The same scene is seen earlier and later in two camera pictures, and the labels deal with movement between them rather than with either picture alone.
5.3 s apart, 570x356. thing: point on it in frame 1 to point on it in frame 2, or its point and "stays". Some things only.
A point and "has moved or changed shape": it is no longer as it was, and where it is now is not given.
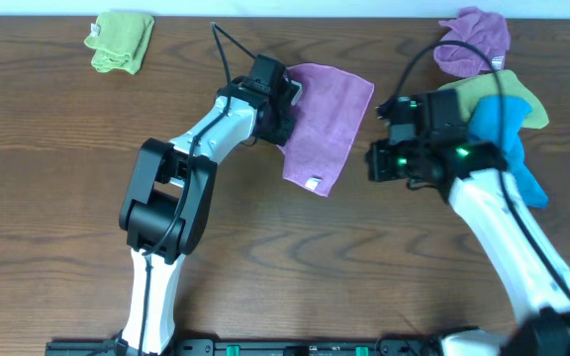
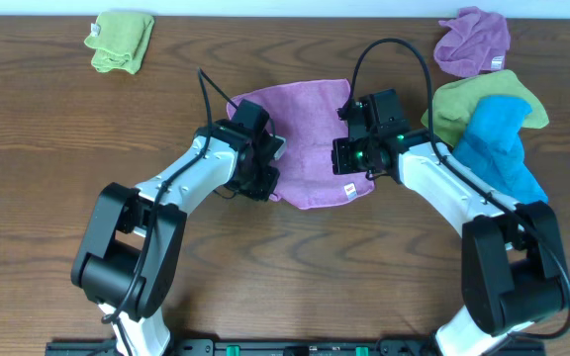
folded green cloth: (119, 40) stays
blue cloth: (484, 126) stays
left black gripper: (282, 136) to (267, 189)
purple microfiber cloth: (332, 107) has moved or changed shape
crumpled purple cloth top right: (486, 31) stays
